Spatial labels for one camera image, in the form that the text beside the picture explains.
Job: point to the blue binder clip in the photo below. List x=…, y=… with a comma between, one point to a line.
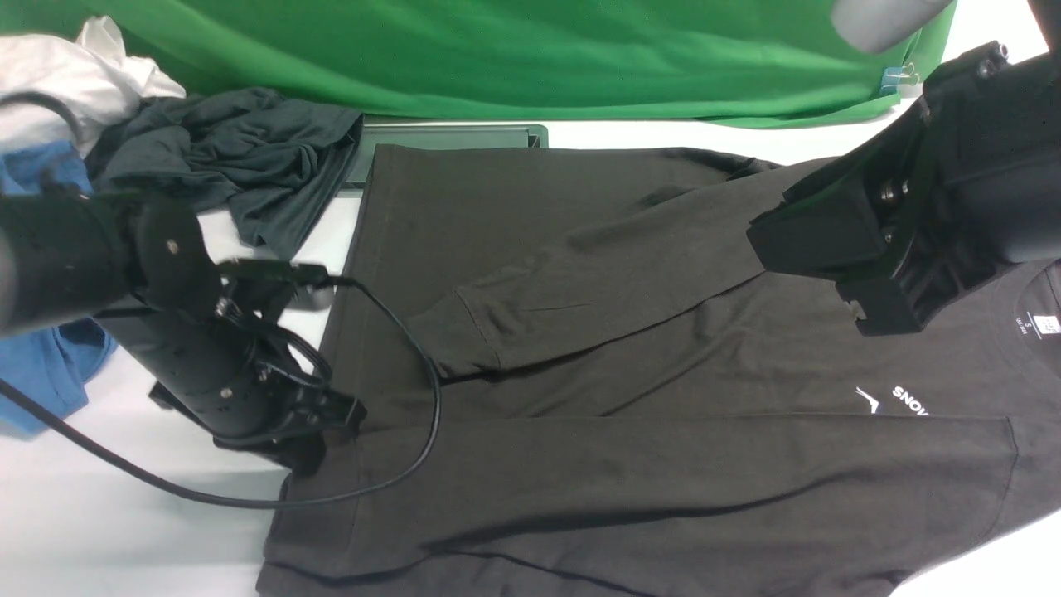
x=903, y=81

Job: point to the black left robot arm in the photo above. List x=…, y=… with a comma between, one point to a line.
x=207, y=331

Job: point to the green backdrop cloth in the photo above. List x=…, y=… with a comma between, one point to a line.
x=755, y=64

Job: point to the dark teal crumpled garment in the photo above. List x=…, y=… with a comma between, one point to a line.
x=273, y=162

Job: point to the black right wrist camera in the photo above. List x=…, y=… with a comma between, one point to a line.
x=839, y=217

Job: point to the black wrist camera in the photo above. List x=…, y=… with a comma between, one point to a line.
x=270, y=287
x=839, y=217

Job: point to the blue crumpled t-shirt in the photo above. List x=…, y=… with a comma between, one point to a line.
x=52, y=366

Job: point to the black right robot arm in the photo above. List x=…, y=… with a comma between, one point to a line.
x=981, y=110

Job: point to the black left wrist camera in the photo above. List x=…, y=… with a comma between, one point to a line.
x=270, y=287

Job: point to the white crumpled garment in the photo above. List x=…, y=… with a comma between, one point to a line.
x=94, y=77

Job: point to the gray long-sleeved shirt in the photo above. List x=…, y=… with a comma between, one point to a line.
x=632, y=406

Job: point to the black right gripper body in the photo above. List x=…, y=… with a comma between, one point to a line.
x=938, y=244

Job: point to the metal table cable hatch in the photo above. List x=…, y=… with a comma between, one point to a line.
x=439, y=137

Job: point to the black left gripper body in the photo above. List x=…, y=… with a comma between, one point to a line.
x=240, y=388

